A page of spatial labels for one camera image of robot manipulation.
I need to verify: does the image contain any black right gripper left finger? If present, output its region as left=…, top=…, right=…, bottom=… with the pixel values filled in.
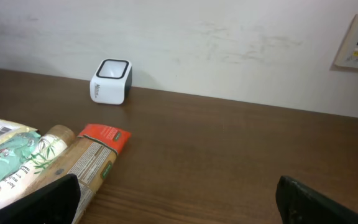
left=0, top=174, right=81, bottom=224

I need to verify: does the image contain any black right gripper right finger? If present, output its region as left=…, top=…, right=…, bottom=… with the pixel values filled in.
left=275, top=175, right=358, bottom=224

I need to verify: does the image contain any white hair product tube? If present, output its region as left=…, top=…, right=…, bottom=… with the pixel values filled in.
left=0, top=125, right=75, bottom=209

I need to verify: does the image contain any orange pasta packet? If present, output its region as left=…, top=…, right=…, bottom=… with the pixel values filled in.
left=21, top=124, right=131, bottom=223

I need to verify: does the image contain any teal snack pouch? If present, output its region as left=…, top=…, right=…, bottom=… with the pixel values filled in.
left=0, top=131, right=41, bottom=181

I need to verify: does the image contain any white barcode scanner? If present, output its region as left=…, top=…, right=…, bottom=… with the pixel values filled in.
left=89, top=59, right=132, bottom=105

